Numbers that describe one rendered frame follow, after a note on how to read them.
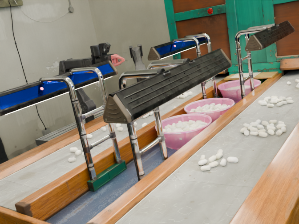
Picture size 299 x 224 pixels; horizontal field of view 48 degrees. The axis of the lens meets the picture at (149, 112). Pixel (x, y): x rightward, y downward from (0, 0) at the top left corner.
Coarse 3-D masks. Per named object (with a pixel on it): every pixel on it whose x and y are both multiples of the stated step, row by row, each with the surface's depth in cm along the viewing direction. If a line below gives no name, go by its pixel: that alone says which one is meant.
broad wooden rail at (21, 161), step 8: (96, 120) 190; (88, 128) 178; (96, 128) 181; (64, 136) 171; (72, 136) 170; (48, 144) 163; (56, 144) 162; (64, 144) 164; (24, 152) 158; (32, 152) 156; (40, 152) 155; (48, 152) 157; (8, 160) 151; (16, 160) 149; (24, 160) 148; (32, 160) 150; (0, 168) 143; (8, 168) 142; (16, 168) 144; (0, 176) 138
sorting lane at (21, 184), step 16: (192, 96) 215; (160, 112) 192; (80, 144) 162; (48, 160) 149; (64, 160) 146; (80, 160) 142; (16, 176) 138; (32, 176) 135; (48, 176) 132; (0, 192) 125; (16, 192) 123; (32, 192) 120
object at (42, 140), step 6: (96, 114) 244; (102, 114) 241; (84, 120) 233; (66, 126) 227; (72, 126) 225; (54, 132) 217; (60, 132) 215; (42, 138) 209; (48, 138) 207; (36, 144) 210
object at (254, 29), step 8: (272, 24) 179; (240, 32) 174; (248, 32) 173; (256, 32) 171; (240, 48) 179; (240, 56) 180; (248, 56) 190; (240, 64) 181; (248, 64) 193; (240, 72) 182; (240, 80) 183; (240, 88) 185
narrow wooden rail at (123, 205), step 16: (272, 80) 208; (256, 96) 183; (240, 112) 165; (208, 128) 145; (192, 144) 131; (176, 160) 119; (160, 176) 110; (128, 192) 103; (144, 192) 103; (112, 208) 95; (128, 208) 97
